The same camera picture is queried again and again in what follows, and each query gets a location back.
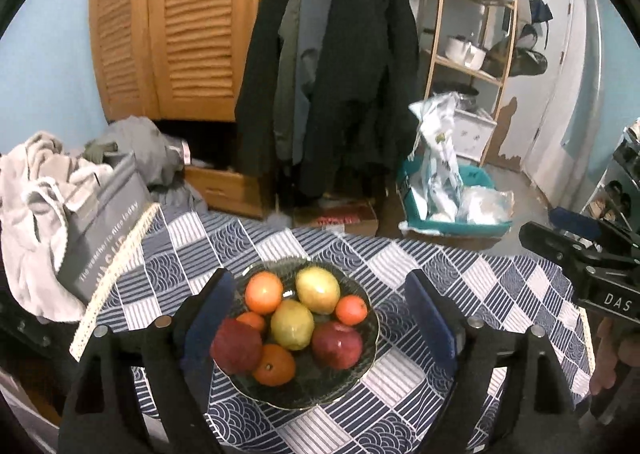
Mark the rows of shoes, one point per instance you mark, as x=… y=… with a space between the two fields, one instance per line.
x=605 y=204

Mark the grey jacket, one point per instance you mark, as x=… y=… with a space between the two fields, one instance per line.
x=295 y=59

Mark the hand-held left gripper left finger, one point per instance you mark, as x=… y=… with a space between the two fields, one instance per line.
x=210 y=319

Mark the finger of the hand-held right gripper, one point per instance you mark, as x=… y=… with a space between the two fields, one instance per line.
x=550 y=244
x=575 y=221

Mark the dark jacket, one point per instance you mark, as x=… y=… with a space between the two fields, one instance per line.
x=257 y=84

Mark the teal basket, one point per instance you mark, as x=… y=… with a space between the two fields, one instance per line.
x=450 y=229

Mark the wooden shelf rack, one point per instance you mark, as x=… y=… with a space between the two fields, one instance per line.
x=495 y=79

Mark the person's right hand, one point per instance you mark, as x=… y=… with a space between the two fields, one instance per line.
x=605 y=359

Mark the red apple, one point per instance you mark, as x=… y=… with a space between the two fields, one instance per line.
x=236 y=346
x=337 y=345

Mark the white drawer box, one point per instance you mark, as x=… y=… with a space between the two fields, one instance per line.
x=475 y=134

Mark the green glass plate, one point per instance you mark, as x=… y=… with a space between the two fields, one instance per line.
x=310 y=389

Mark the steel pot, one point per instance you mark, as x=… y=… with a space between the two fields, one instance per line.
x=470 y=101

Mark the white cooking pot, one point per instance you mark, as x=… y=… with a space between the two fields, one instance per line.
x=465 y=54

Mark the metal shoe rack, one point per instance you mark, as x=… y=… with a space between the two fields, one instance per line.
x=625 y=154

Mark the wooden louvered wardrobe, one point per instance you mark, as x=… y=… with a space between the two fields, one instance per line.
x=190 y=34

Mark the grey fabric storage bag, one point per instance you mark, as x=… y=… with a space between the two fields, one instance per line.
x=100 y=244

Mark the pile of grey clothes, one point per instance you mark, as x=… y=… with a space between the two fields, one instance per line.
x=140 y=144

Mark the wooden drawer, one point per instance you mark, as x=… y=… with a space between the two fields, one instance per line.
x=225 y=189

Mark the black hooded coat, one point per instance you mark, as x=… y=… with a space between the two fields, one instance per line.
x=360 y=59

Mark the dark hanging bag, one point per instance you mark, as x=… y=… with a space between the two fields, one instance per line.
x=525 y=64

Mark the clear plastic bag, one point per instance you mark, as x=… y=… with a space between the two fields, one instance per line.
x=485 y=206

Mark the white door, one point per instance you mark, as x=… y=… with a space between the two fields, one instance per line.
x=550 y=84

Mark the yellow-green pear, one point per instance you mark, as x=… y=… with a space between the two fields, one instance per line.
x=292 y=324
x=317 y=290

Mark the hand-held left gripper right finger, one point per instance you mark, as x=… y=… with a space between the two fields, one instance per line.
x=430 y=324

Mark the white printed plastic bag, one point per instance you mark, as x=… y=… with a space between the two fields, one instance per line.
x=440 y=174

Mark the blue white patterned tablecloth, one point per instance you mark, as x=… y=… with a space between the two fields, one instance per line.
x=400 y=254

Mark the blue hanging bag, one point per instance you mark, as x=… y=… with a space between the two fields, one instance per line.
x=540 y=11

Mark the small tangerine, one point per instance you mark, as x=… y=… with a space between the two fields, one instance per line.
x=251 y=321
x=351 y=310

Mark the orange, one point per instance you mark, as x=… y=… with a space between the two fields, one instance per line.
x=274 y=364
x=264 y=292

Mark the cardboard box with red label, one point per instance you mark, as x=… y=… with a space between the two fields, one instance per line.
x=350 y=229

